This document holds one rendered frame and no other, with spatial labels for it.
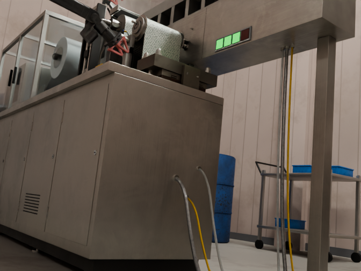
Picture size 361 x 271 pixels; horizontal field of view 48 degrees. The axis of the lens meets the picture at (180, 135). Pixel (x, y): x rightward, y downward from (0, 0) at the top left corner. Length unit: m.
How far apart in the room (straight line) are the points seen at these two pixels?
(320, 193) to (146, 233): 0.75
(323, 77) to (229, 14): 0.63
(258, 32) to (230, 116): 3.42
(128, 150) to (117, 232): 0.34
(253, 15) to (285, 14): 0.20
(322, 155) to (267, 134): 3.21
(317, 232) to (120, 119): 0.93
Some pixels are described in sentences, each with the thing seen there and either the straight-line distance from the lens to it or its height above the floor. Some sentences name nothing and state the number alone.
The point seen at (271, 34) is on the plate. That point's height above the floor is 1.14.
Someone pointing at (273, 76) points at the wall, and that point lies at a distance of 5.14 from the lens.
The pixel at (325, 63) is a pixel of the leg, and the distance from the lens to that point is 1.89.
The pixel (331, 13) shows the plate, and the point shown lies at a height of 1.18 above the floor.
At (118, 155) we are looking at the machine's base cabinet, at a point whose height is 0.52.
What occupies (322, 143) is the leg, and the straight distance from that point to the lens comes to 1.79.
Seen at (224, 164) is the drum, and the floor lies 0.81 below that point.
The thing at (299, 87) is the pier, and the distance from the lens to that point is 4.75.
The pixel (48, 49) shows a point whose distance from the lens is 3.05.
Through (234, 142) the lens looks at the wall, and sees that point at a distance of 5.21.
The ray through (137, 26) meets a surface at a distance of 2.21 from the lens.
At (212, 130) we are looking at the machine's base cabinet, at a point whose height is 0.72.
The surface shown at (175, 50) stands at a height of 1.17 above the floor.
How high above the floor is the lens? 0.34
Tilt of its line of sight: 10 degrees up
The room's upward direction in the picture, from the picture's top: 6 degrees clockwise
